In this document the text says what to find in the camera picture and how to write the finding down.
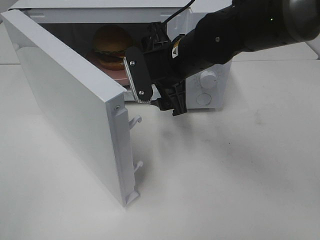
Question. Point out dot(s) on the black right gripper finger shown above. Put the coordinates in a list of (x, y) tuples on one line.
[(173, 98), (155, 37)]

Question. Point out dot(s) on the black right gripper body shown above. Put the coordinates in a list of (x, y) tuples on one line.
[(158, 55)]

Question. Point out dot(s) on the round white door button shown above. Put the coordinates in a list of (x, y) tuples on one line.
[(204, 99)]

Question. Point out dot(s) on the white timer knob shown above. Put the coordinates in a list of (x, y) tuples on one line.
[(208, 79)]

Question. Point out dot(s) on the toy burger with lettuce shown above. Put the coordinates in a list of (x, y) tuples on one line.
[(110, 43)]

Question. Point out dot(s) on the pink round plate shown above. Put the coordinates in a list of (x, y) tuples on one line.
[(118, 75)]

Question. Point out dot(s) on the white microwave door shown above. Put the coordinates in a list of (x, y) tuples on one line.
[(82, 103)]

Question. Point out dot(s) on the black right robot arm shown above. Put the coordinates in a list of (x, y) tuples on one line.
[(244, 26)]

